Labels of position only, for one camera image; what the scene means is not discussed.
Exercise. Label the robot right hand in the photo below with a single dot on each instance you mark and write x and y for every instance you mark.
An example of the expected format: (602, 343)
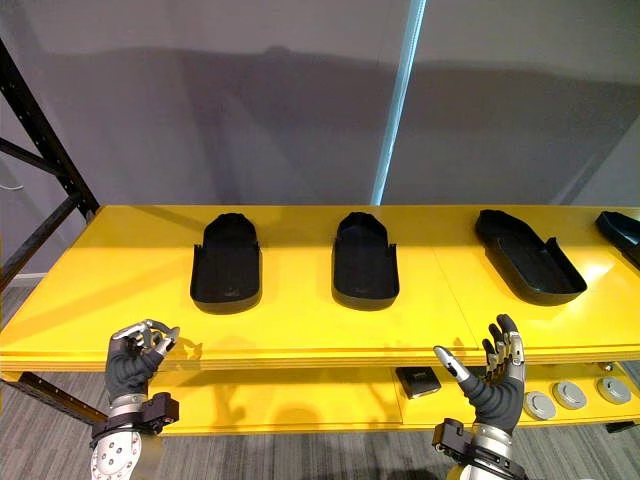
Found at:
(492, 395)

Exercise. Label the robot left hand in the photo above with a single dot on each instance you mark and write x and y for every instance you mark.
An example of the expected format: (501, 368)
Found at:
(127, 367)

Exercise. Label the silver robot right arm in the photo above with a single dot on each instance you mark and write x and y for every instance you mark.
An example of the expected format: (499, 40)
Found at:
(477, 452)

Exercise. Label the yellow shelf board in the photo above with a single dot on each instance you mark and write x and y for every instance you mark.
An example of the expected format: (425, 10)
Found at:
(310, 400)
(310, 320)

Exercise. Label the grey round disc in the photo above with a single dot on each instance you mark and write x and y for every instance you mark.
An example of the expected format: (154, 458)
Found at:
(537, 405)
(569, 394)
(613, 390)

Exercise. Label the small black box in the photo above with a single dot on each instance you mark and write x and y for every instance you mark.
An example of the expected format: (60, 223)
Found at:
(418, 381)

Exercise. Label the black plastic housing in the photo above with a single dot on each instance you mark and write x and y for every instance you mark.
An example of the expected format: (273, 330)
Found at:
(365, 265)
(227, 265)
(622, 227)
(530, 260)

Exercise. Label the light blue vertical strip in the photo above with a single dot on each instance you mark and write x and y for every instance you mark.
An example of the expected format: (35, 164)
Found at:
(399, 100)

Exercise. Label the black metal rack frame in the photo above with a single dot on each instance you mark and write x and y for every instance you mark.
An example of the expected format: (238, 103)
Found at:
(42, 165)

